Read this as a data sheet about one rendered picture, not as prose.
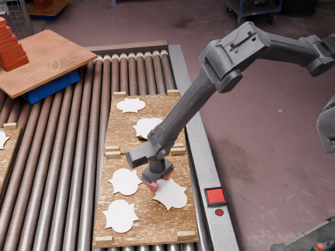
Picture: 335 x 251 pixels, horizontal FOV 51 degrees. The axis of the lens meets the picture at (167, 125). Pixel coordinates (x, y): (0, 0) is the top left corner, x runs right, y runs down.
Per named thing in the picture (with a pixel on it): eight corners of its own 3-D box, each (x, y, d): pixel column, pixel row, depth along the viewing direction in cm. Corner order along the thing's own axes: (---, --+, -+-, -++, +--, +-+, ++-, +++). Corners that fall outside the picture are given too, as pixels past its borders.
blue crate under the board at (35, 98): (51, 61, 209) (47, 46, 202) (81, 80, 192) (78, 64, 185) (2, 83, 192) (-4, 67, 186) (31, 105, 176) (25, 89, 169)
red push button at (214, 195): (221, 190, 132) (222, 188, 131) (225, 203, 127) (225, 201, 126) (206, 192, 131) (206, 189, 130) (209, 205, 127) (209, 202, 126)
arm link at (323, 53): (345, 49, 101) (334, 35, 103) (319, 58, 98) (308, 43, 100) (327, 67, 109) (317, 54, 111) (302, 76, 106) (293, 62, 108)
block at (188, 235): (194, 234, 116) (194, 230, 114) (195, 239, 114) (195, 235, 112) (176, 235, 115) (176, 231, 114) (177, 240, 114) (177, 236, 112)
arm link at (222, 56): (263, 46, 71) (239, 11, 75) (219, 86, 80) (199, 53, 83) (340, 61, 103) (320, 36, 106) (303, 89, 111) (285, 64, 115)
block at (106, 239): (114, 239, 115) (113, 235, 113) (113, 244, 114) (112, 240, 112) (95, 240, 115) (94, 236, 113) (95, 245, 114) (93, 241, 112)
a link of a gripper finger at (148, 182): (168, 188, 127) (167, 170, 121) (156, 200, 123) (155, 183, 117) (154, 180, 130) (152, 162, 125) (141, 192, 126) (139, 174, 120)
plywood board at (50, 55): (49, 31, 217) (48, 29, 216) (97, 58, 190) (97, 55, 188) (-31, 62, 190) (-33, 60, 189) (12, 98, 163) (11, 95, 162)
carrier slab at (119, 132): (181, 95, 178) (181, 93, 177) (186, 153, 147) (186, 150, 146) (112, 98, 178) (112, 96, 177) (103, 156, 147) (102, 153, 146)
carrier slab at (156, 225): (187, 154, 146) (187, 151, 145) (198, 242, 115) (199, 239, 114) (104, 158, 146) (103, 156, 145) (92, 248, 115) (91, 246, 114)
